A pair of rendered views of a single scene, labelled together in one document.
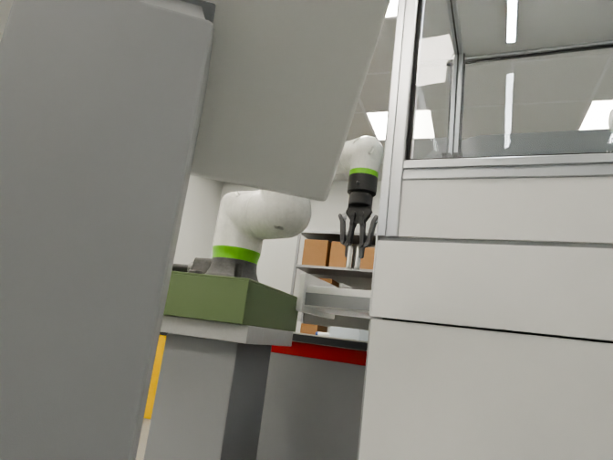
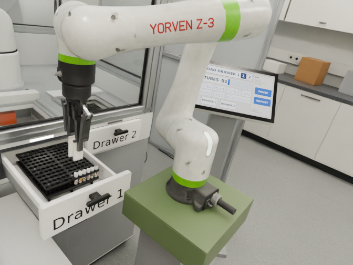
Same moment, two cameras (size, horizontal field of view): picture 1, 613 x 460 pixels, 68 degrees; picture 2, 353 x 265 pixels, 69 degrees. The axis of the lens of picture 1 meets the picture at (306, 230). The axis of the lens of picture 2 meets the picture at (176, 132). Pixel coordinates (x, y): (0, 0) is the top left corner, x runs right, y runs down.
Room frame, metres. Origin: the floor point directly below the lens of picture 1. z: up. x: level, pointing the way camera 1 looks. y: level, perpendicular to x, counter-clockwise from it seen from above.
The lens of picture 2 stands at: (1.97, 0.27, 1.43)
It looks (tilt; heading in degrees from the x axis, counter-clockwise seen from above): 25 degrees down; 192
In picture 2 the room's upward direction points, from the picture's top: 12 degrees clockwise
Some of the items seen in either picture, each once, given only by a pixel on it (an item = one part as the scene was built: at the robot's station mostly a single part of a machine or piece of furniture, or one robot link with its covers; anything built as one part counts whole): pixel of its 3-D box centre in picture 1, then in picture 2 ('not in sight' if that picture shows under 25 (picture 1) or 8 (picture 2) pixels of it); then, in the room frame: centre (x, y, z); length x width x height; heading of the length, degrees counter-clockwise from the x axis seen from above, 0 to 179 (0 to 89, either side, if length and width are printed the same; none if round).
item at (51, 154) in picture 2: not in sight; (57, 169); (1.35, -0.25, 0.87); 0.22 x 0.18 x 0.06; 66
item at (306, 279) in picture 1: (318, 297); (90, 201); (1.43, -0.06, 0.87); 0.29 x 0.02 x 0.11; 156
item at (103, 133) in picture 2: not in sight; (115, 135); (1.02, -0.21, 0.87); 0.29 x 0.02 x 0.11; 156
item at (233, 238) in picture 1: (244, 227); (192, 151); (1.21, 0.17, 1.02); 0.16 x 0.13 x 0.19; 46
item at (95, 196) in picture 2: not in sight; (96, 197); (1.44, -0.04, 0.91); 0.07 x 0.04 x 0.01; 156
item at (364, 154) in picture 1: (363, 157); (78, 32); (1.38, -0.15, 1.33); 0.13 x 0.11 x 0.14; 46
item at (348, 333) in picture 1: (349, 333); not in sight; (1.68, -0.20, 0.78); 0.12 x 0.08 x 0.04; 54
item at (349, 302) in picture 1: (384, 307); (56, 169); (1.35, -0.26, 0.86); 0.40 x 0.26 x 0.06; 66
